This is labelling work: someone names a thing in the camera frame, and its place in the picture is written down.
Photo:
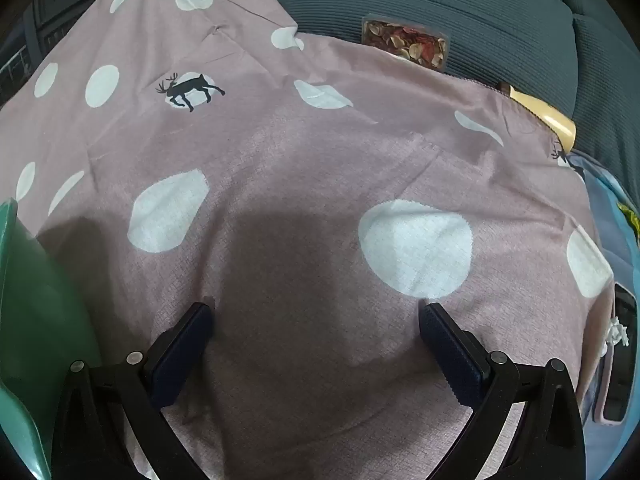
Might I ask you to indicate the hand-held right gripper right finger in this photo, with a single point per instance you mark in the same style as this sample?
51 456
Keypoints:
450 355

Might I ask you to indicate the green plastic bowl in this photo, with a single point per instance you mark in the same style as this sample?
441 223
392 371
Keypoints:
40 310

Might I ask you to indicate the light blue cloth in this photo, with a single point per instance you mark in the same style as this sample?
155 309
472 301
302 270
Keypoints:
605 195

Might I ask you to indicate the cream yellow plastic object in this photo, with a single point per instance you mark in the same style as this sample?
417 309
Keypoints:
555 120

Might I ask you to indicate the clear bag of dried petals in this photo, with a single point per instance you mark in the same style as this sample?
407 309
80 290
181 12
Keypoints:
400 40

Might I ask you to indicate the dark teal sofa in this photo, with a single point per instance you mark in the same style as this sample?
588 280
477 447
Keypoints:
450 0

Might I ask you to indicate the pink polka dot blanket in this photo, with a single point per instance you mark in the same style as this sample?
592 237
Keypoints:
300 185

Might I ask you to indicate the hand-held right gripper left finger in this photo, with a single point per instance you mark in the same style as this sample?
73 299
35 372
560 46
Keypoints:
185 355

